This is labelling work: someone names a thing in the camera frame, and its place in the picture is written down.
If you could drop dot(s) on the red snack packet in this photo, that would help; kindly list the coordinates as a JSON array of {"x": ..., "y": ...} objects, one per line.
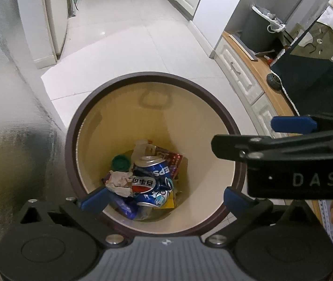
[{"x": 171, "y": 159}]

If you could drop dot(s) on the wooden platform with white drawers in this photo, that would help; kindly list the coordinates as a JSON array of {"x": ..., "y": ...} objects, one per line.
[{"x": 260, "y": 73}]

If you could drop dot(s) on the teal round container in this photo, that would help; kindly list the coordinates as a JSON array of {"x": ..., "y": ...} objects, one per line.
[{"x": 121, "y": 163}]

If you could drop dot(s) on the blue snack wrapper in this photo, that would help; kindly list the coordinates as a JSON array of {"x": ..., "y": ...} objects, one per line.
[{"x": 125, "y": 208}]

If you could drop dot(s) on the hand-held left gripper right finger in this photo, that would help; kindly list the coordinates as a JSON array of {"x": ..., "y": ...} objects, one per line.
[{"x": 237, "y": 202}]

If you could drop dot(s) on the silver foil covered table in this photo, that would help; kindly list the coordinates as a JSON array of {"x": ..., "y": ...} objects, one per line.
[{"x": 2, "y": 108}]

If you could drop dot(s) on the yellow cardboard box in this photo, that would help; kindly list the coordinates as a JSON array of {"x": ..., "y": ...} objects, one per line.
[{"x": 171, "y": 201}]

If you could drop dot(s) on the small black round object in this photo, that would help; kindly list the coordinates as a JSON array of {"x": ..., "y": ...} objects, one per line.
[{"x": 273, "y": 80}]

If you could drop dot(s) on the grey waste bin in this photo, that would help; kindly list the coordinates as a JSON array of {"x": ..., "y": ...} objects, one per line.
[{"x": 257, "y": 38}]

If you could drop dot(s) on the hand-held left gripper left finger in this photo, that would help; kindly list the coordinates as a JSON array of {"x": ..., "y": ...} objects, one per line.
[{"x": 95, "y": 200}]

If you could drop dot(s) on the white refrigerator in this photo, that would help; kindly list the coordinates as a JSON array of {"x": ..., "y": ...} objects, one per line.
[{"x": 52, "y": 20}]

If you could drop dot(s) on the dark printed cloth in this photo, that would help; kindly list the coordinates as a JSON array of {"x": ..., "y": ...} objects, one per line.
[{"x": 315, "y": 79}]

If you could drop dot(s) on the paper wrapper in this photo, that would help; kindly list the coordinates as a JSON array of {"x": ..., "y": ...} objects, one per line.
[{"x": 121, "y": 183}]

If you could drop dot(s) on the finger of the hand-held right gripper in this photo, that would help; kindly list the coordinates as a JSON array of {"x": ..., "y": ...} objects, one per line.
[
  {"x": 236, "y": 148},
  {"x": 293, "y": 124}
]

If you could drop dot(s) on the crushed blue soda can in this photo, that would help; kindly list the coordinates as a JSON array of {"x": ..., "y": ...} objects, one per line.
[{"x": 152, "y": 181}]

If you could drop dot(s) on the white plastic bin liner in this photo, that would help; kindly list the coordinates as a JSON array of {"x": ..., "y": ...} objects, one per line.
[{"x": 268, "y": 17}]

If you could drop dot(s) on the yellow bin with brown rim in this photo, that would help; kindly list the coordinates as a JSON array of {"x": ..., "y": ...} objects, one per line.
[{"x": 184, "y": 117}]

